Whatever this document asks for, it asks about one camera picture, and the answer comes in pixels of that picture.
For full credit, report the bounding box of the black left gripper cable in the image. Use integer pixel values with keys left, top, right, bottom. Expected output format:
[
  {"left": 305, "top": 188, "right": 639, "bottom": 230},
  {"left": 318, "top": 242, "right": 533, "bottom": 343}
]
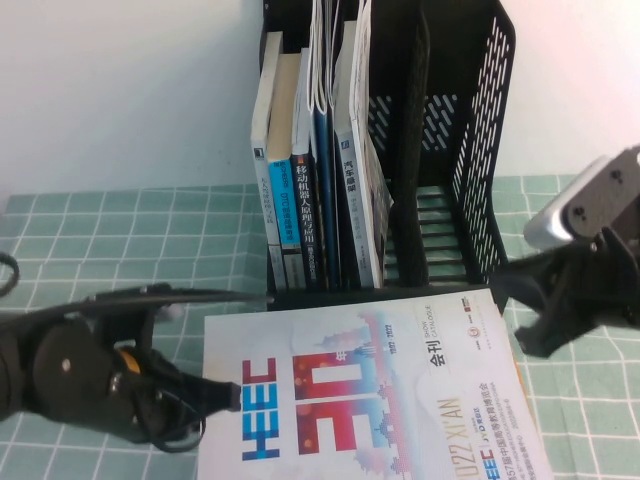
[{"left": 132, "top": 389, "right": 207, "bottom": 454}]

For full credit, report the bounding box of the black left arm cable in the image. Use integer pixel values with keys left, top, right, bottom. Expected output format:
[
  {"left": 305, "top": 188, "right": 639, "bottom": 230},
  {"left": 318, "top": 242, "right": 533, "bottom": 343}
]
[{"left": 0, "top": 252, "right": 21, "bottom": 299}]

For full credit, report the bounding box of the white magazine with man portrait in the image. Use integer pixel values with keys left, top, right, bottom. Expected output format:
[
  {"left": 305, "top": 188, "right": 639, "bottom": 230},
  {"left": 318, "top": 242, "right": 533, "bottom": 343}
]
[{"left": 349, "top": 0, "right": 396, "bottom": 289}]

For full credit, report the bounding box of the black mesh book holder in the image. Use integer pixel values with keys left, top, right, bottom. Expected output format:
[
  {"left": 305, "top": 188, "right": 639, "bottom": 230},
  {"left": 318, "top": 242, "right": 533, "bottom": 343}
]
[{"left": 259, "top": 0, "right": 516, "bottom": 314}]

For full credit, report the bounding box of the blue cover thin magazine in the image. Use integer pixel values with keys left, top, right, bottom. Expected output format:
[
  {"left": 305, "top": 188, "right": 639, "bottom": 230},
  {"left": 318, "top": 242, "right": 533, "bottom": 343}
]
[{"left": 309, "top": 0, "right": 342, "bottom": 291}]

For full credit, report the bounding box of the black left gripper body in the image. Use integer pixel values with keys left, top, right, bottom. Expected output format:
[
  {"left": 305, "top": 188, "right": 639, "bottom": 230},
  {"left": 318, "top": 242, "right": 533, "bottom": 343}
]
[{"left": 37, "top": 293, "right": 202, "bottom": 442}]

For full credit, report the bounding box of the dark navy thin booklet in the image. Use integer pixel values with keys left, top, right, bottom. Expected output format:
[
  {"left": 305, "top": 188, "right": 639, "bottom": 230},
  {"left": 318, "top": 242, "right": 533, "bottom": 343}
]
[{"left": 327, "top": 0, "right": 359, "bottom": 291}]

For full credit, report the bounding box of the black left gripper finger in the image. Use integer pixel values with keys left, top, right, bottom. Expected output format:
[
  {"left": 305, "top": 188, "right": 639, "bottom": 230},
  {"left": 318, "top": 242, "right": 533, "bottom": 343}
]
[
  {"left": 174, "top": 371, "right": 245, "bottom": 417},
  {"left": 84, "top": 283, "right": 275, "bottom": 309}
]

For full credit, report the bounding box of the white spine car book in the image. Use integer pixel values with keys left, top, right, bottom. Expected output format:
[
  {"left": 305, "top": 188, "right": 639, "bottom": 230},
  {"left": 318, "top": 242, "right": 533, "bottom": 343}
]
[{"left": 333, "top": 19, "right": 375, "bottom": 290}]

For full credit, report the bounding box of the green checked tablecloth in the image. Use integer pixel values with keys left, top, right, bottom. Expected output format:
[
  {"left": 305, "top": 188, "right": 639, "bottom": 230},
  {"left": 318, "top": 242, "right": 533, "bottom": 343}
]
[{"left": 0, "top": 172, "right": 640, "bottom": 480}]

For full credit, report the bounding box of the grey spine paperback book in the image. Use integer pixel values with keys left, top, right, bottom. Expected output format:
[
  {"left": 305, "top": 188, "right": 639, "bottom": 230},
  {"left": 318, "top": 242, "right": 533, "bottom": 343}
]
[{"left": 251, "top": 30, "right": 290, "bottom": 294}]

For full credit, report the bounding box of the light blue spine book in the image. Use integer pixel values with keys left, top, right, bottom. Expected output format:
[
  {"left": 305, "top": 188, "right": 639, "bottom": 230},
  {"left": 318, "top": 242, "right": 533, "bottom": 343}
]
[{"left": 267, "top": 52, "right": 309, "bottom": 291}]

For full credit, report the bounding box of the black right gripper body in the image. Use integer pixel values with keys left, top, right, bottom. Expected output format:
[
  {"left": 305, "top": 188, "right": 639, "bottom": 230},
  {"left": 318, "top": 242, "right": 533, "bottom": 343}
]
[{"left": 564, "top": 227, "right": 640, "bottom": 332}]

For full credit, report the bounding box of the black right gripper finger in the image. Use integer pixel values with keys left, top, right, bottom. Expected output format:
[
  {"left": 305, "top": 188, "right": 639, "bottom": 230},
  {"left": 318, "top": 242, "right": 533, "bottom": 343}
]
[
  {"left": 517, "top": 293, "right": 602, "bottom": 360},
  {"left": 491, "top": 243, "right": 597, "bottom": 317}
]

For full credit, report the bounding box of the white HEEC show catalogue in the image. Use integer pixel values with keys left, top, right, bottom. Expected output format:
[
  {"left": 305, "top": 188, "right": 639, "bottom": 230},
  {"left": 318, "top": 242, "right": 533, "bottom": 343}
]
[{"left": 195, "top": 288, "right": 555, "bottom": 480}]

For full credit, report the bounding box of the black spine robot book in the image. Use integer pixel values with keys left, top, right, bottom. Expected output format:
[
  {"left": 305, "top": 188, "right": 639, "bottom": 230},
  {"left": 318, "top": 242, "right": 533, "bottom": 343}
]
[{"left": 291, "top": 47, "right": 322, "bottom": 292}]

